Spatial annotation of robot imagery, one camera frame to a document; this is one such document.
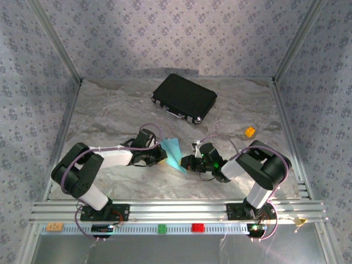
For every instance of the light blue paper sheet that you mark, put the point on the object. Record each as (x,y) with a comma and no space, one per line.
(174,154)

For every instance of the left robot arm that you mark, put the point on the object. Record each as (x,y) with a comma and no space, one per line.
(77,170)

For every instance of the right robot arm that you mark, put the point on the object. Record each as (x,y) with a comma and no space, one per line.
(264,165)

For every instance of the yellow toy brick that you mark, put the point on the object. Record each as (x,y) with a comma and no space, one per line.
(249,131)

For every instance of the black hard case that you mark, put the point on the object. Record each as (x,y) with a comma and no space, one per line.
(184,96)

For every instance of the large red toy brick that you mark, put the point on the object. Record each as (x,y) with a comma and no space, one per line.
(198,228)

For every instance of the green toy brick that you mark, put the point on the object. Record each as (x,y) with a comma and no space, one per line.
(162,228)

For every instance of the right black circuit board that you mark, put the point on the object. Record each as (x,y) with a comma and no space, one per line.
(255,228)

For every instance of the black circuit board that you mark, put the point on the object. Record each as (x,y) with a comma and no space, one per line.
(255,228)
(101,228)

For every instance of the left black circuit board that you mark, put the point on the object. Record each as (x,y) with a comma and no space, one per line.
(101,228)

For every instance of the gold paper tag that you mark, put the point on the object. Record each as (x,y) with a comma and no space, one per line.
(300,221)

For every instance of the orange toy brick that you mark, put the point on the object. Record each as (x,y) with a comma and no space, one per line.
(54,226)

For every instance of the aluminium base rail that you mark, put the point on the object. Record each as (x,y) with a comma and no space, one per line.
(178,211)

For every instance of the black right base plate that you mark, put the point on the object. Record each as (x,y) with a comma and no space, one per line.
(235,211)

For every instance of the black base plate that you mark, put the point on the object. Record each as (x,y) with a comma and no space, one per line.
(122,213)
(235,211)

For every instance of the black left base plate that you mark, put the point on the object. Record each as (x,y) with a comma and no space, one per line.
(122,213)

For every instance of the aluminium frame bar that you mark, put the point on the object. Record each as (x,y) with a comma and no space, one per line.
(285,118)
(56,41)
(297,41)
(69,118)

